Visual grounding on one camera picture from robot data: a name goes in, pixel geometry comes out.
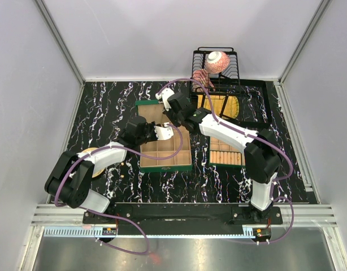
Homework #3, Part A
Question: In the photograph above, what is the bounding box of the small green jewelry tray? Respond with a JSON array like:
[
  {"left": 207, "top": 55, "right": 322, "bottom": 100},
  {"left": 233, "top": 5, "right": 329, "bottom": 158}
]
[{"left": 209, "top": 137, "right": 245, "bottom": 168}]

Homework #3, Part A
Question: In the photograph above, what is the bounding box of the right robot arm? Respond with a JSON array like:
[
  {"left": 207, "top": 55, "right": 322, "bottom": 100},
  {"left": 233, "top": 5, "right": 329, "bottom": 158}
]
[{"left": 155, "top": 88, "right": 281, "bottom": 224}]

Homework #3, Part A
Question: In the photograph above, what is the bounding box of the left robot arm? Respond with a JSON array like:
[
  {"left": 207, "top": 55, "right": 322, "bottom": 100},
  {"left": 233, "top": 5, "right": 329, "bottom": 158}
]
[{"left": 44, "top": 116, "right": 163, "bottom": 224}]

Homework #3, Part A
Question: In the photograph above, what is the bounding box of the large green jewelry box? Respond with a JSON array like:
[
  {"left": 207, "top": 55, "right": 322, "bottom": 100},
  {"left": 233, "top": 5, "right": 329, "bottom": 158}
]
[{"left": 136, "top": 100, "right": 192, "bottom": 173}]

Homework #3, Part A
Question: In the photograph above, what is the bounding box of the pink patterned cup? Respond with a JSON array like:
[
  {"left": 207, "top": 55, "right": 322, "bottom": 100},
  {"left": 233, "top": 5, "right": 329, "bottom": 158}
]
[{"left": 192, "top": 69, "right": 215, "bottom": 92}]

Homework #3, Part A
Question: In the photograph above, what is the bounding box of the yellow bamboo mat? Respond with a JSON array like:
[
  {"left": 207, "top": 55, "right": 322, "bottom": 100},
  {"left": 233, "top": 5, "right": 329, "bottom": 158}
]
[{"left": 197, "top": 95, "right": 240, "bottom": 121}]

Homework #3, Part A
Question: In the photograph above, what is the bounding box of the round wooden lid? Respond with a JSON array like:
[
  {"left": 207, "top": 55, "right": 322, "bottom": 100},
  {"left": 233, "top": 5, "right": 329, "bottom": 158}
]
[{"left": 83, "top": 147, "right": 105, "bottom": 178}]

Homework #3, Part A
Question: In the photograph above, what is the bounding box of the red patterned bowl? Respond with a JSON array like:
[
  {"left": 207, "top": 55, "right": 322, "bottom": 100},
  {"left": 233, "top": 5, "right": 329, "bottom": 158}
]
[{"left": 205, "top": 51, "right": 230, "bottom": 74}]

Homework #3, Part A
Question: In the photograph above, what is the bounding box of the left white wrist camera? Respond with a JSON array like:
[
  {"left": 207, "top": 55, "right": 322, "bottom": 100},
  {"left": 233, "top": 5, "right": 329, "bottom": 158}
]
[{"left": 154, "top": 123, "right": 174, "bottom": 141}]

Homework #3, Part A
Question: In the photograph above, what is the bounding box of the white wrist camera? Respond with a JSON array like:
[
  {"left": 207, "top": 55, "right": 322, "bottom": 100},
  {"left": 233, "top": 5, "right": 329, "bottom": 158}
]
[
  {"left": 155, "top": 88, "right": 175, "bottom": 111},
  {"left": 154, "top": 123, "right": 174, "bottom": 141}
]

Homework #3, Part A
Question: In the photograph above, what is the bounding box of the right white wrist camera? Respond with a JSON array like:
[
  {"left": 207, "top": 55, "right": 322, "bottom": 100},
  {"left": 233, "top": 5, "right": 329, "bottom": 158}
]
[{"left": 155, "top": 88, "right": 175, "bottom": 111}]

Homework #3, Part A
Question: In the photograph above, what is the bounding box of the black wire dish rack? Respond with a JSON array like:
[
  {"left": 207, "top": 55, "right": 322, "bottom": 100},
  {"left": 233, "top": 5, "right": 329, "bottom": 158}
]
[{"left": 192, "top": 47, "right": 272, "bottom": 129}]

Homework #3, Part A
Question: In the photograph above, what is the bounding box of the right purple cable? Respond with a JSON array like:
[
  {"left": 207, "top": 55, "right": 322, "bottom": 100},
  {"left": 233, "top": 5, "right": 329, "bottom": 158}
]
[{"left": 158, "top": 77, "right": 296, "bottom": 246}]

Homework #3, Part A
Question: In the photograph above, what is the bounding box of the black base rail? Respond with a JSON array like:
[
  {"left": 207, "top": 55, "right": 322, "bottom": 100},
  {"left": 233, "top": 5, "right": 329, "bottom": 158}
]
[{"left": 82, "top": 202, "right": 283, "bottom": 229}]

